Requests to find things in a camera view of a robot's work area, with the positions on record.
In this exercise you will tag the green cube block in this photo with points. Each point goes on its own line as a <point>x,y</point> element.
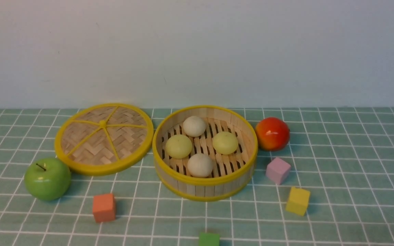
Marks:
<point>209,239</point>

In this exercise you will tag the yellow cube block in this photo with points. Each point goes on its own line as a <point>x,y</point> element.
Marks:
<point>298,201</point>

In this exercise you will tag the green apple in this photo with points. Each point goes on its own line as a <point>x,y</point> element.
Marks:
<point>47,179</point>

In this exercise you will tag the woven bamboo steamer lid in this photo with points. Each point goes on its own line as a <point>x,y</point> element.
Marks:
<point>104,139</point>

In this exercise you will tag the pink cube block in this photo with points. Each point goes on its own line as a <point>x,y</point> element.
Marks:
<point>278,170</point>

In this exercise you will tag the red orange tomato fruit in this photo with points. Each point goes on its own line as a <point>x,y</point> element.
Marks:
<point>272,133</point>

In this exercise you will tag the green checked tablecloth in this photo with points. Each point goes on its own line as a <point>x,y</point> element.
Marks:
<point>343,156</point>

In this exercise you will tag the bamboo steamer tray yellow rim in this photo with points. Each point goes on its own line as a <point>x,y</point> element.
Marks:
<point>231,173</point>

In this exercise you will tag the white bun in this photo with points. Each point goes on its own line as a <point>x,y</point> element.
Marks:
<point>194,126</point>
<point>200,165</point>

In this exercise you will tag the orange cube block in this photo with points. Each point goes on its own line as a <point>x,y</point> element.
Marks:
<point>104,208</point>

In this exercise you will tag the yellow-green bun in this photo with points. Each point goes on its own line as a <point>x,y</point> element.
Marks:
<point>178,146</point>
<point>225,143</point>

